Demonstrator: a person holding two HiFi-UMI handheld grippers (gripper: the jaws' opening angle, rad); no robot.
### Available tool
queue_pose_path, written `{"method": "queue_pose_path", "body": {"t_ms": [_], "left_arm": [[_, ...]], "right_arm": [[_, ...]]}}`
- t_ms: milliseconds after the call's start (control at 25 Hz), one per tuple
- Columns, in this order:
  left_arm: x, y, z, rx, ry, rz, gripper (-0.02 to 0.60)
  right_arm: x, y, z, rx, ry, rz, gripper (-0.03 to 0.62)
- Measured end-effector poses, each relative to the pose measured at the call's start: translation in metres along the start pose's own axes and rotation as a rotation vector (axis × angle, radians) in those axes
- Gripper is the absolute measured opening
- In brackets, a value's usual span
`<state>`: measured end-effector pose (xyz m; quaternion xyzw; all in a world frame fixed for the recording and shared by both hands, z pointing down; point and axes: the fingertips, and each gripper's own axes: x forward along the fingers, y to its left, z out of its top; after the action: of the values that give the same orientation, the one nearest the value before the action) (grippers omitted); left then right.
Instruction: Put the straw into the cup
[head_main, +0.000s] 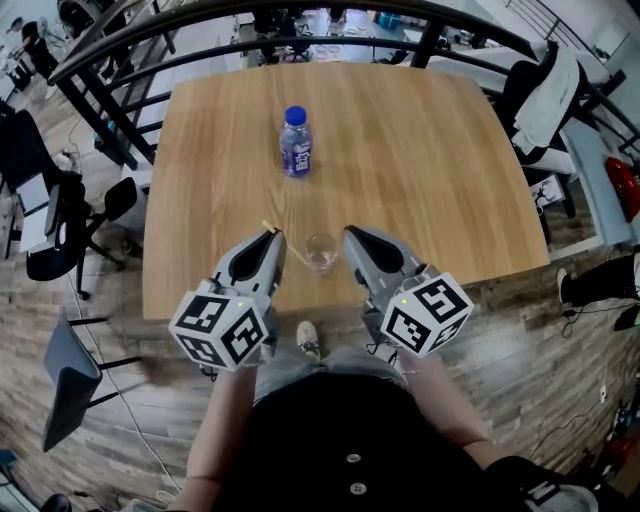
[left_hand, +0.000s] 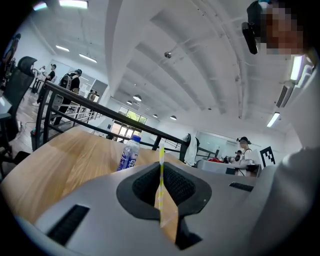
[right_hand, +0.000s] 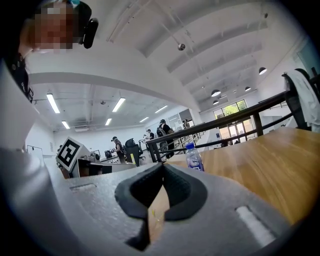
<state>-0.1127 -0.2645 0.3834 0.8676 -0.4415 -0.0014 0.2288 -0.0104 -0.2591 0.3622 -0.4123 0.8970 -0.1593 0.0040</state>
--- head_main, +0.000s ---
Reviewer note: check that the dark grey plastic chair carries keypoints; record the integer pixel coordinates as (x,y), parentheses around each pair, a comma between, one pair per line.
(70,380)

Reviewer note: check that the person's left forearm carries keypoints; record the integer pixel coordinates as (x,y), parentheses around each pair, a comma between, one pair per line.
(220,425)

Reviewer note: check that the person's right forearm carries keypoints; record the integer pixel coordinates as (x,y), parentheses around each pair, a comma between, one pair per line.
(440,400)

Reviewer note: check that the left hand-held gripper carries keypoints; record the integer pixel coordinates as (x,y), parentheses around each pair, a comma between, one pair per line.
(220,325)

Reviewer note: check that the light grey table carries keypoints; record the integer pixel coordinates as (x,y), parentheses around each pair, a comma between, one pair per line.
(595,190)

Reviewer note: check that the person's left white shoe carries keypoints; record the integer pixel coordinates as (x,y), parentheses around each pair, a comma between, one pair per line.
(307,340)

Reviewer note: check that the clear drinking glass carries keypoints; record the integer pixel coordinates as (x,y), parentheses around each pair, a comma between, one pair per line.
(321,255)

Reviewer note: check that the person's grey shorts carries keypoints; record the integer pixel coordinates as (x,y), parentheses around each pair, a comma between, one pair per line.
(350,362)

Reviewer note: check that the wooden table with white legs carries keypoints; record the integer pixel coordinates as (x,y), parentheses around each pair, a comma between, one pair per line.
(400,165)

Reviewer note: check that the person's black shirt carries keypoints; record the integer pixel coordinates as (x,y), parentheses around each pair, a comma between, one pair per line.
(350,440)

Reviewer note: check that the black metal railing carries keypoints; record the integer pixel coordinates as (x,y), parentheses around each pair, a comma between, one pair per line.
(150,50)

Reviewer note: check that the white paper stack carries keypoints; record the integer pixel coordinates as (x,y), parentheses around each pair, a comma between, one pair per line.
(35,200)

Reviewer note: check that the red bag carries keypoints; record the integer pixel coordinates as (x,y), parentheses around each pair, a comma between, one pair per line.
(625,190)

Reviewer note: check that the white deer print sign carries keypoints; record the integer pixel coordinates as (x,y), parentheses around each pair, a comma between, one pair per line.
(546,192)

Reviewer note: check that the blue-capped plastic bottle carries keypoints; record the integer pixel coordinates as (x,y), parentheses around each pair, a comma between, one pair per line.
(296,150)

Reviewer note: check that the white jacket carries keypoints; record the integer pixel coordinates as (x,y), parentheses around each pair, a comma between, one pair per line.
(550,100)

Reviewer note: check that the black office chair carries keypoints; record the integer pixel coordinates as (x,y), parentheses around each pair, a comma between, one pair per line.
(520,85)
(30,150)

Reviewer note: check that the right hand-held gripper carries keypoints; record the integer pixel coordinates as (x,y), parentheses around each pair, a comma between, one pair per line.
(425,315)

